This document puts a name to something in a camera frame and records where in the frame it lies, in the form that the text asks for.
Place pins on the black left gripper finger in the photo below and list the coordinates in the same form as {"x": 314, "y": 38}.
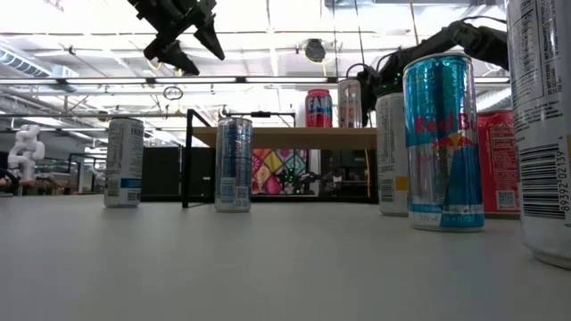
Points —
{"x": 212, "y": 40}
{"x": 174, "y": 55}

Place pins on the silver red blue can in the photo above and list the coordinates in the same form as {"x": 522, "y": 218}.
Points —
{"x": 349, "y": 104}

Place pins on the red Fanta strawberry can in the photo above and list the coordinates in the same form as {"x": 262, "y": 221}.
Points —
{"x": 497, "y": 169}
{"x": 318, "y": 109}

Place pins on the white can yellow patch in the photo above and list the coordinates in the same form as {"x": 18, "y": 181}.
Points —
{"x": 390, "y": 147}
{"x": 544, "y": 111}

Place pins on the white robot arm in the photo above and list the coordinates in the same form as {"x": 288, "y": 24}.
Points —
{"x": 27, "y": 147}

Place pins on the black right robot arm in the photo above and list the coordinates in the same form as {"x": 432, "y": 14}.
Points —
{"x": 468, "y": 38}

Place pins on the long ceiling light strip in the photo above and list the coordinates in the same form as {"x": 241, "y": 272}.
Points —
{"x": 267, "y": 79}

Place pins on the black cabinet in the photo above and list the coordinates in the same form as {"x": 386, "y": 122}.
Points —
{"x": 348, "y": 174}

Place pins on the Red Bull sugarfree can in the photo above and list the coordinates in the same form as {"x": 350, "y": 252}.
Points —
{"x": 441, "y": 169}

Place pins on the white slim can black top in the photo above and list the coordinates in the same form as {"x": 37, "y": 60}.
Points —
{"x": 124, "y": 160}

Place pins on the black partition panel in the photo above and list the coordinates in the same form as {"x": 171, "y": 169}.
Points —
{"x": 165, "y": 174}

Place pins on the silver blue slim can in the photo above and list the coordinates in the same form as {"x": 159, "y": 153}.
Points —
{"x": 233, "y": 169}

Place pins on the colourful patterned panel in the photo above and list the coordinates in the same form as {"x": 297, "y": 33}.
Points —
{"x": 272, "y": 169}

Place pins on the wooden shelf black frame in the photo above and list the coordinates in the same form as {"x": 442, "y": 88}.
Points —
{"x": 312, "y": 138}

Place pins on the ceiling air duct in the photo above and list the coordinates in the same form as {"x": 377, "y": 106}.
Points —
{"x": 22, "y": 64}

